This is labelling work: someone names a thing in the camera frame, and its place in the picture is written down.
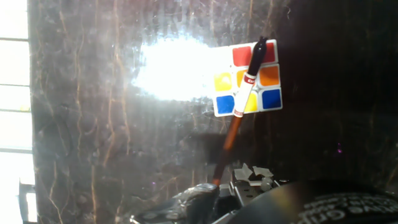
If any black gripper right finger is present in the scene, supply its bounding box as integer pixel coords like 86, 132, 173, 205
229, 163, 281, 208

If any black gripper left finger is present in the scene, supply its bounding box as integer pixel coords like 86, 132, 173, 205
130, 183, 220, 224

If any white rubik's cube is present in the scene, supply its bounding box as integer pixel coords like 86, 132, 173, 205
212, 39, 284, 118

